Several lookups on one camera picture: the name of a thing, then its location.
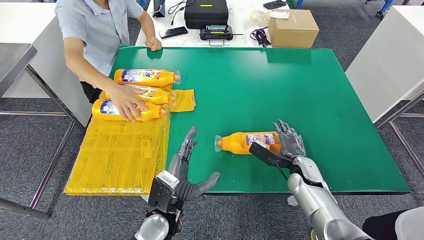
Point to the brown cardboard box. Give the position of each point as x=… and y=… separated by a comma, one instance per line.
x=292, y=31

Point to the person's left hand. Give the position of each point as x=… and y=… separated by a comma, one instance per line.
x=154, y=43

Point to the white tissue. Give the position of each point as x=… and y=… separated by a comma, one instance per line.
x=279, y=14

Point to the clear plastic bag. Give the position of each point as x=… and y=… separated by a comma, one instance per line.
x=260, y=16

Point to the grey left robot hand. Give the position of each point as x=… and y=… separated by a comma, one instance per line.
x=180, y=169

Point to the black remote controller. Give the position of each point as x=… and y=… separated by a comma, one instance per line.
x=216, y=33

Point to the orange detergent bottle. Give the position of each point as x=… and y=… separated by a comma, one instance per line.
x=232, y=144
x=102, y=111
x=139, y=78
x=155, y=96

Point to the black carrying case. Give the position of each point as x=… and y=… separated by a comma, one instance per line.
x=206, y=14

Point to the green item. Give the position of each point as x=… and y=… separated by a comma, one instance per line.
x=290, y=3

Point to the blue metal frame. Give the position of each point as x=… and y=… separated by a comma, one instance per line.
x=384, y=6

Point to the green table mat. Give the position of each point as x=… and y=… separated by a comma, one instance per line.
x=331, y=116

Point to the black smartphone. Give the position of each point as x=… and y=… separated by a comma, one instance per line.
x=173, y=32
x=274, y=4

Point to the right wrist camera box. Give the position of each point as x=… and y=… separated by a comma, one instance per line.
x=265, y=155

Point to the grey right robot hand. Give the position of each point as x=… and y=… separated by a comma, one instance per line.
x=291, y=142

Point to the grey table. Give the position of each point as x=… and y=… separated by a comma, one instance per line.
x=13, y=60

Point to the dark tablet stand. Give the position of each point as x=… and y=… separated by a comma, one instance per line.
x=159, y=8

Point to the person's right forearm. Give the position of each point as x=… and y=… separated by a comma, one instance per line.
x=89, y=74

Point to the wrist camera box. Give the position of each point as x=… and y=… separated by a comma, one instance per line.
x=162, y=192
x=265, y=155

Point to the white table base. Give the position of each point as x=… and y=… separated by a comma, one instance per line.
x=292, y=201

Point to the blue post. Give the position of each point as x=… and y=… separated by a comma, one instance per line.
x=299, y=3
x=141, y=3

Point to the person's left forearm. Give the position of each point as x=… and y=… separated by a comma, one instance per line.
x=147, y=26

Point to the person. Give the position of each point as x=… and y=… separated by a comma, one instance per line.
x=96, y=30
x=410, y=225

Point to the white table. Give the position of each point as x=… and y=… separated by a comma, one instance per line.
x=387, y=60
x=20, y=24

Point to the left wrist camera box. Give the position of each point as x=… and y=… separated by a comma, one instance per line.
x=162, y=192

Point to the yellow taped board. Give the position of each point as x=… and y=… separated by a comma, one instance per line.
x=116, y=159

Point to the person's right hand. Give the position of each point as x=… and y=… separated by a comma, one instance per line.
x=127, y=101

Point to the white desk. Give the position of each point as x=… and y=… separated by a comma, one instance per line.
x=239, y=20

